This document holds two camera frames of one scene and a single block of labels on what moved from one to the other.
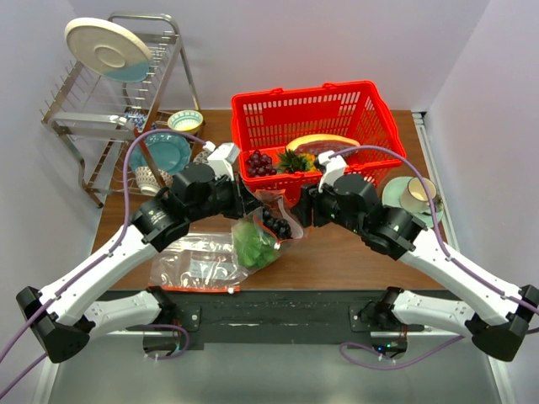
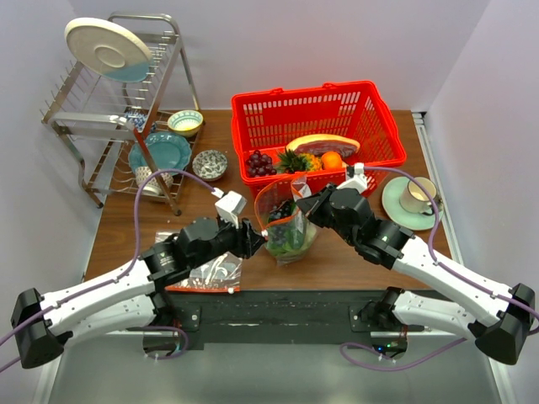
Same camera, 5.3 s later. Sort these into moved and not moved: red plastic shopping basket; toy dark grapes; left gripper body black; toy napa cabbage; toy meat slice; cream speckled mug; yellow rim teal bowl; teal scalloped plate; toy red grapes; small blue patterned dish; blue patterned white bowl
Moved: left gripper body black; toy dark grapes; toy napa cabbage
Not moved: toy meat slice; blue patterned white bowl; toy red grapes; red plastic shopping basket; teal scalloped plate; yellow rim teal bowl; small blue patterned dish; cream speckled mug
